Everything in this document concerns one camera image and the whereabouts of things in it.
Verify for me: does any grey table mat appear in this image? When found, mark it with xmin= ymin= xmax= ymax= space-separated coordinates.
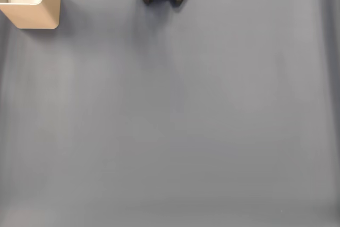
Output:
xmin=0 ymin=0 xmax=340 ymax=227

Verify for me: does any beige open box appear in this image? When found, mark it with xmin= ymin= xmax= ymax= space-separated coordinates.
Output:
xmin=0 ymin=0 xmax=62 ymax=30

